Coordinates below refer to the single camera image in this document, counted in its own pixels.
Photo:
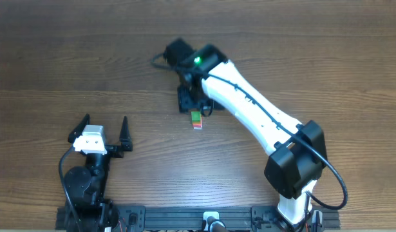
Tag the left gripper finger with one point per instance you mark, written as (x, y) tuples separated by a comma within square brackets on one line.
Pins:
[(78, 130), (125, 138)]

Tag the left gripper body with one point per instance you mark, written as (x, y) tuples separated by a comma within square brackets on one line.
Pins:
[(115, 150)]

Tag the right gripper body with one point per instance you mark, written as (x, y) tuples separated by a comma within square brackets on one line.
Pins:
[(186, 101)]

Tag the green cube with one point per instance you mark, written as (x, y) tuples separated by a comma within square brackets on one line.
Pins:
[(195, 116)]

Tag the orange cube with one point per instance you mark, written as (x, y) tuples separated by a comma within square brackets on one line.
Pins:
[(197, 123)]

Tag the pink cube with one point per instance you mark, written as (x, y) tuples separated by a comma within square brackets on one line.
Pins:
[(198, 126)]

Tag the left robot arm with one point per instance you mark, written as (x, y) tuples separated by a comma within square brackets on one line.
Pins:
[(77, 187)]

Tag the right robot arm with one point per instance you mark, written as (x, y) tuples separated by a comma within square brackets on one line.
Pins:
[(249, 106)]

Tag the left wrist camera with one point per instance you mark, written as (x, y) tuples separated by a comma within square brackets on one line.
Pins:
[(90, 140)]

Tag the mounting rail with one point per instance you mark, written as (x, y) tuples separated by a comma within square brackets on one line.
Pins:
[(178, 219)]

